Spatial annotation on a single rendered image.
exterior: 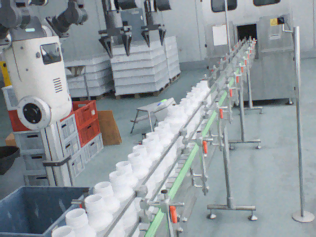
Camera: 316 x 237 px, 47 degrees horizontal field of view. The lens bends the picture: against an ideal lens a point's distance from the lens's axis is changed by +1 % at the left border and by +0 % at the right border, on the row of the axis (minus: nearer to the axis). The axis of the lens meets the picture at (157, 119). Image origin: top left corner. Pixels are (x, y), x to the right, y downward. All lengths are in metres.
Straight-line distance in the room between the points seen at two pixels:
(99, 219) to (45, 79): 0.97
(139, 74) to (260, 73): 3.03
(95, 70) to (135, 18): 4.01
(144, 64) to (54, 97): 6.32
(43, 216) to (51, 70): 0.61
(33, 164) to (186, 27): 8.61
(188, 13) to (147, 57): 4.07
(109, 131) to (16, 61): 3.37
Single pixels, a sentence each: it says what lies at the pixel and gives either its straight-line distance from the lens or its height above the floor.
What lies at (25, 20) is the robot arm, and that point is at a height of 1.56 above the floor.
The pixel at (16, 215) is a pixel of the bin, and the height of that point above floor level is 0.86.
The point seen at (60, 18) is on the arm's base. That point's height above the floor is 1.58.
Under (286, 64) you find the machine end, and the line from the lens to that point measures 5.93.
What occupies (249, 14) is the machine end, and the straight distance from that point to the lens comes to 5.87.
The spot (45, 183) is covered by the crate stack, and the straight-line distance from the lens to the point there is 3.87.
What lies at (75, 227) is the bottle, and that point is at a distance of 0.70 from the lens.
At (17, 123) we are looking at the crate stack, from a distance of 3.78.
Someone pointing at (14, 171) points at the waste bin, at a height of 0.50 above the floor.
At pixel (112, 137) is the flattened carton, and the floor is 0.11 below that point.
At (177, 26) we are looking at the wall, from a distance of 11.71.
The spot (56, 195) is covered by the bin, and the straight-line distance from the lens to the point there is 1.45.
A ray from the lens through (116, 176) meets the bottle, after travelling 0.86.
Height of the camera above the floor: 1.48
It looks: 14 degrees down
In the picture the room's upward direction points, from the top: 8 degrees counter-clockwise
